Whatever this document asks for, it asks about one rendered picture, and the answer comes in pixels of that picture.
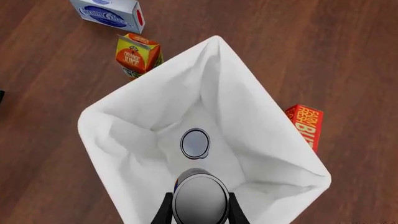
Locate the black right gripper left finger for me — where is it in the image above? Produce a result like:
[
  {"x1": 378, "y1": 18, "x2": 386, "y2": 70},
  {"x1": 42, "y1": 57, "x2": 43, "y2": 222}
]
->
[{"x1": 151, "y1": 192, "x2": 174, "y2": 224}]

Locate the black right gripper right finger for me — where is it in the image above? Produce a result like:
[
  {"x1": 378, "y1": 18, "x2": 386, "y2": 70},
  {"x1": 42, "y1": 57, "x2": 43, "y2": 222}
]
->
[{"x1": 228, "y1": 192, "x2": 251, "y2": 224}]

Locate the tin with silver lid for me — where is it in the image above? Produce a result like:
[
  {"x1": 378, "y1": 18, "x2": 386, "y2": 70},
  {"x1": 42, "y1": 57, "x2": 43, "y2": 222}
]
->
[
  {"x1": 180, "y1": 128, "x2": 211, "y2": 160},
  {"x1": 172, "y1": 167, "x2": 230, "y2": 224}
]

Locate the white basket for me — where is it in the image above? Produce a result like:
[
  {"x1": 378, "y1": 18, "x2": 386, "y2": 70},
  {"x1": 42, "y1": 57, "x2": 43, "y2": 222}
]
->
[{"x1": 77, "y1": 35, "x2": 331, "y2": 224}]

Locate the red butter box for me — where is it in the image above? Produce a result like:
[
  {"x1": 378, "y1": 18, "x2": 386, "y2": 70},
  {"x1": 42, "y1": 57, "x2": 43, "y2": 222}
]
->
[{"x1": 285, "y1": 104, "x2": 325, "y2": 154}]

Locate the orange juice carton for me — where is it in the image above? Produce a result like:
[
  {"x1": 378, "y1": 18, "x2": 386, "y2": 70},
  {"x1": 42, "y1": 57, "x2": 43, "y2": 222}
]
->
[{"x1": 115, "y1": 32, "x2": 164, "y2": 78}]

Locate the white blue cream cheese box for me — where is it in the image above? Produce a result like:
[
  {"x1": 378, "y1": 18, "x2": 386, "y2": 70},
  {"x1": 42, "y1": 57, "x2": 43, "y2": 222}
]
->
[{"x1": 68, "y1": 0, "x2": 146, "y2": 35}]

